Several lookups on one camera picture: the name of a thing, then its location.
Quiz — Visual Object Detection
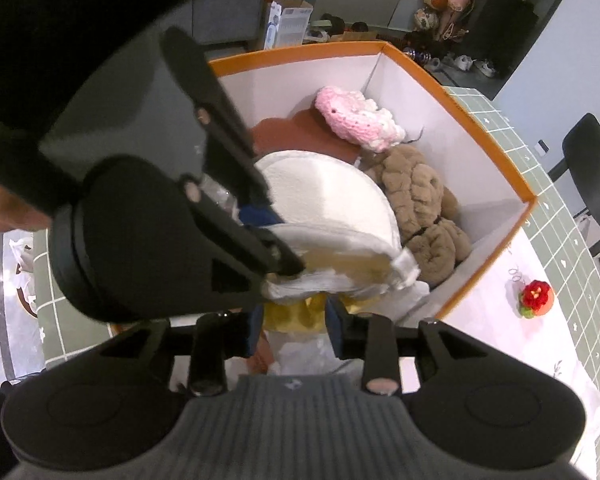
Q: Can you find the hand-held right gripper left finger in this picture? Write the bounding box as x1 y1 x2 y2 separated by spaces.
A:
97 307 267 397

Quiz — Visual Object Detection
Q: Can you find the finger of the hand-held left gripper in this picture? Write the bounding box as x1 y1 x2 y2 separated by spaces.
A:
179 174 309 278
160 26 286 227

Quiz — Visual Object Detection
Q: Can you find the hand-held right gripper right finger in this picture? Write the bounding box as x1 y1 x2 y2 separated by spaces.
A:
325 294 488 397

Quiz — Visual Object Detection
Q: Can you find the yellow soft toy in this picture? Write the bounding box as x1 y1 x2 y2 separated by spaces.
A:
264 294 353 335

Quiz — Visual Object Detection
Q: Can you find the cream plush cloth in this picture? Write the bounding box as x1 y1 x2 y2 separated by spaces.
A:
252 150 431 306

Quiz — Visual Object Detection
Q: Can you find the pink crochet hat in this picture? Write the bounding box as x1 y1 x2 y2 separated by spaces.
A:
314 86 407 153

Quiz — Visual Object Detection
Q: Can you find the brown curly plush toy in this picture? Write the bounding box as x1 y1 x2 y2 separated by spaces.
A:
365 145 473 288

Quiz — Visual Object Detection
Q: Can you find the orange cardboard box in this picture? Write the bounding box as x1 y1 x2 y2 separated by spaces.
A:
107 41 537 336

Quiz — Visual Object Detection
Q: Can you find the person's left hand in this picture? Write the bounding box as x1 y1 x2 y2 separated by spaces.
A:
0 175 56 233

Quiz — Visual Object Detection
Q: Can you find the white carton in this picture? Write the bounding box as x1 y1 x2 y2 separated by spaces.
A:
264 0 314 51

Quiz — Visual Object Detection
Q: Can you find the white printed table mat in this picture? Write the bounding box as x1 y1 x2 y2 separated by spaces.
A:
430 227 600 480

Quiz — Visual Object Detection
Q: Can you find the orange knitted ball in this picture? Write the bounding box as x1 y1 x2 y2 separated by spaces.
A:
517 280 556 319

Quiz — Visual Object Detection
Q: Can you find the green checked tablecloth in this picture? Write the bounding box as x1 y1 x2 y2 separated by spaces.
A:
30 85 600 480

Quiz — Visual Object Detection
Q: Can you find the black cabinet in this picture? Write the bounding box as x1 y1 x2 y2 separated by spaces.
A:
472 0 541 68

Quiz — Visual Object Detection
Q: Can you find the black chair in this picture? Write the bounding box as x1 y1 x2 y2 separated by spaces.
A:
561 112 600 277

